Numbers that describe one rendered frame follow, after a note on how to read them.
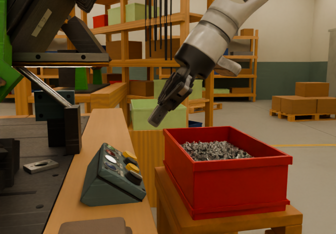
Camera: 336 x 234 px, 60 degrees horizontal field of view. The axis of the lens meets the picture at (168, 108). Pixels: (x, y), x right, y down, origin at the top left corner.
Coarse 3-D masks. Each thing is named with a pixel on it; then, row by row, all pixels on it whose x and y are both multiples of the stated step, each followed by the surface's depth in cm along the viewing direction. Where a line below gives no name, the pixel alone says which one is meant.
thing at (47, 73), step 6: (60, 36) 850; (66, 36) 851; (36, 72) 874; (42, 72) 866; (48, 72) 874; (54, 72) 874; (90, 72) 873; (42, 78) 868; (48, 78) 915; (48, 84) 915; (12, 90) 876; (36, 90) 876; (6, 96) 867; (12, 96) 868
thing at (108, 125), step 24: (96, 120) 109; (120, 120) 109; (96, 144) 75; (120, 144) 75; (72, 168) 58; (72, 192) 47; (72, 216) 39; (96, 216) 39; (120, 216) 39; (144, 216) 39
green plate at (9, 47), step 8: (0, 0) 51; (0, 8) 51; (0, 16) 50; (0, 24) 50; (0, 32) 50; (0, 40) 50; (8, 40) 56; (0, 48) 50; (8, 48) 56; (0, 56) 50; (8, 56) 56
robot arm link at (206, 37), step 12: (204, 24) 52; (192, 36) 53; (204, 36) 51; (216, 36) 52; (204, 48) 51; (216, 48) 52; (216, 60) 53; (228, 60) 53; (216, 72) 61; (228, 72) 54
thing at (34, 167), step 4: (44, 160) 60; (48, 160) 60; (52, 160) 60; (28, 164) 58; (32, 164) 58; (36, 164) 59; (40, 164) 59; (44, 164) 59; (48, 164) 58; (52, 164) 58; (56, 164) 58; (24, 168) 57; (28, 168) 55; (32, 168) 55; (36, 168) 55; (40, 168) 56; (44, 168) 57; (48, 168) 57; (32, 172) 55
